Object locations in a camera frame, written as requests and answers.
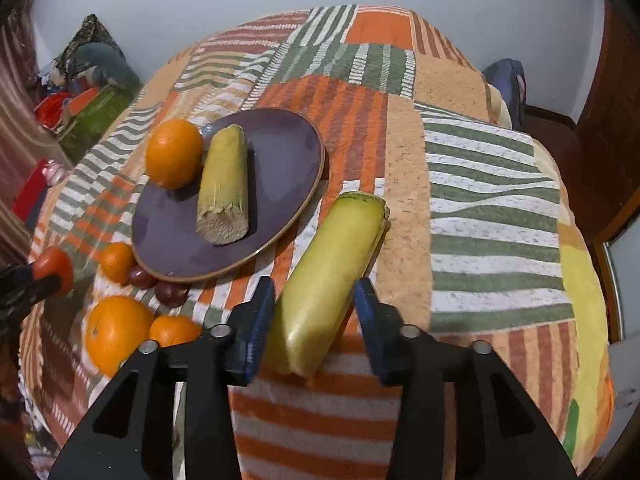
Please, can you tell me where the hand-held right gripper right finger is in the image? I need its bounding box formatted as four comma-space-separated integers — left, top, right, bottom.
352, 277, 581, 480

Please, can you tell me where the dark blue pillow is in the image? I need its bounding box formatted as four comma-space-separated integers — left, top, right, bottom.
482, 58, 527, 131

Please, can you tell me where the dark floral pillow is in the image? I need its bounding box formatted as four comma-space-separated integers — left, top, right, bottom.
54, 14, 126, 73

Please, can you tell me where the large orange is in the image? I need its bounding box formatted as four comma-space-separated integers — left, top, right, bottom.
85, 296, 157, 378

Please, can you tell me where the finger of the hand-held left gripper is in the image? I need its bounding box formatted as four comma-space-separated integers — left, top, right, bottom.
0, 263, 62, 322

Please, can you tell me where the purple ceramic plate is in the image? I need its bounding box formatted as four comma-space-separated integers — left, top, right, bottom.
131, 108, 327, 283

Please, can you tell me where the dark red grape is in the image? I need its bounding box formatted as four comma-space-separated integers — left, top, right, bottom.
154, 281, 190, 307
128, 267, 155, 290

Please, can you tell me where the pink toy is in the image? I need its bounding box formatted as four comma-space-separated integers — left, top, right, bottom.
44, 159, 68, 186

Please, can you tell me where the small orange tangerine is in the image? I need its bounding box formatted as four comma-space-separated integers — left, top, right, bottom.
99, 242, 136, 286
149, 314, 203, 348

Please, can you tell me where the wooden door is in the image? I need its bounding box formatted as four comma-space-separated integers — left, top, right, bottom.
575, 0, 640, 246

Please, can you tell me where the grey pillow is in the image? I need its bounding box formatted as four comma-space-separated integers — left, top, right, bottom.
65, 42, 143, 96

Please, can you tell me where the medium orange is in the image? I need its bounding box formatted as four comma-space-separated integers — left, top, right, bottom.
145, 118, 204, 190

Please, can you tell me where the green bag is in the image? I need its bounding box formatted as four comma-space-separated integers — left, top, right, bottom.
60, 87, 136, 161

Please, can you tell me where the long yellow-green sugarcane piece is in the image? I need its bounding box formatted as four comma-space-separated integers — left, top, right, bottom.
261, 191, 392, 377

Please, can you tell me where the reddish orange tangerine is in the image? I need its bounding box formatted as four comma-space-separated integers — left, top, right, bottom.
31, 246, 75, 297

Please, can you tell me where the short yellow-green sugarcane piece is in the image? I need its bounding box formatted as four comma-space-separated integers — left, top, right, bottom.
196, 124, 251, 247

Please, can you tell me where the red plastic bag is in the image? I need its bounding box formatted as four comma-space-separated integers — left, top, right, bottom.
34, 92, 71, 128

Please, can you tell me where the striped patchwork blanket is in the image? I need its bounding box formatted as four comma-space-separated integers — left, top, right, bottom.
17, 4, 616, 480

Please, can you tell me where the red box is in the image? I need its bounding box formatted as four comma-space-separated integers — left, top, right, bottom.
12, 160, 51, 216

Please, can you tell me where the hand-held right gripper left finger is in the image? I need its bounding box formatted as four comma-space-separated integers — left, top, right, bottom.
47, 276, 277, 480

